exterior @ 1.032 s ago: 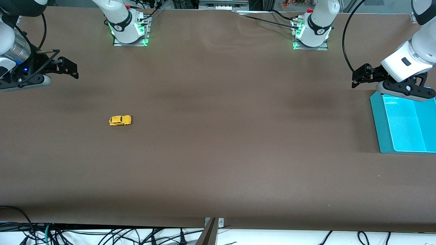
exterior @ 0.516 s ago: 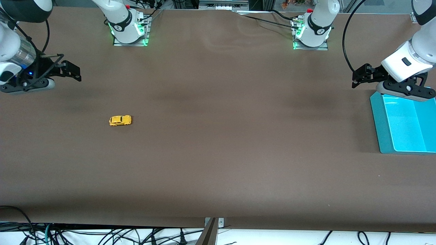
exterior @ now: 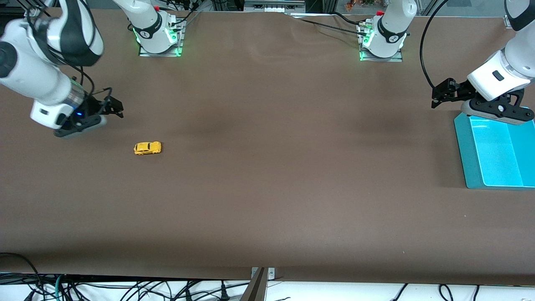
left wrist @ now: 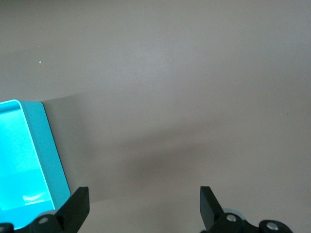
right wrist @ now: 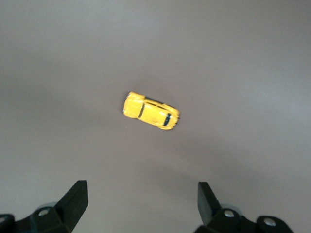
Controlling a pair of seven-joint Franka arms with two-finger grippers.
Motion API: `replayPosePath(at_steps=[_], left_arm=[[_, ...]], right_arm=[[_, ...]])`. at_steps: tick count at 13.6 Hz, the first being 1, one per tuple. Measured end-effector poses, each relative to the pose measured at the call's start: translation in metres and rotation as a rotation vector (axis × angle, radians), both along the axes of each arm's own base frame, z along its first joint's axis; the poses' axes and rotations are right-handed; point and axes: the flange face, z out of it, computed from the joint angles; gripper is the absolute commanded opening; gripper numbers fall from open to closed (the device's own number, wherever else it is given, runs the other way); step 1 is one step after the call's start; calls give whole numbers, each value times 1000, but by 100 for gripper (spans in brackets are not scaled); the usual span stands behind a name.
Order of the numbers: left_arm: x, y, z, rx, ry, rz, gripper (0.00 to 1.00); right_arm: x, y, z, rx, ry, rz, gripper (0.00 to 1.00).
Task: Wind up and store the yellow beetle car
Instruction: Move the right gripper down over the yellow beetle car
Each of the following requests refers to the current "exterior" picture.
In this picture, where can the brown table support beam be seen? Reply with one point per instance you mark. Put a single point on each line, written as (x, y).
(256, 290)

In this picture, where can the orange background clutter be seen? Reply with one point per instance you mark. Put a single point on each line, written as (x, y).
(359, 4)

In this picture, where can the white table corner bracket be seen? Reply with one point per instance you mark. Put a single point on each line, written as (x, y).
(30, 11)
(507, 21)

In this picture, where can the cyan plastic storage bin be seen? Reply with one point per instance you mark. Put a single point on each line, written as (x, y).
(501, 159)

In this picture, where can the yellow beetle toy car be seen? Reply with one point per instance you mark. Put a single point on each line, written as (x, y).
(147, 148)

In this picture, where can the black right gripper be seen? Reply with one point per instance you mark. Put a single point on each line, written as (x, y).
(92, 107)

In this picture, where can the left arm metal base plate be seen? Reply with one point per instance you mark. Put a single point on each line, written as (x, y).
(380, 59)

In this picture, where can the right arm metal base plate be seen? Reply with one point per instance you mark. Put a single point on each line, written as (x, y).
(159, 54)

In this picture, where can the aluminium frame rail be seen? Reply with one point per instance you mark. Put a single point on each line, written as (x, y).
(271, 6)

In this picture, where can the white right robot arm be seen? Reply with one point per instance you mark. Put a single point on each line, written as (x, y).
(37, 79)

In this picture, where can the silver metal table bracket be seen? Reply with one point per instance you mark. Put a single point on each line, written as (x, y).
(271, 274)

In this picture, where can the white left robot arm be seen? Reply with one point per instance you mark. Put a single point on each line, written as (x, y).
(497, 73)

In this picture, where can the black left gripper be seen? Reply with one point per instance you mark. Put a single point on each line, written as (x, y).
(459, 89)

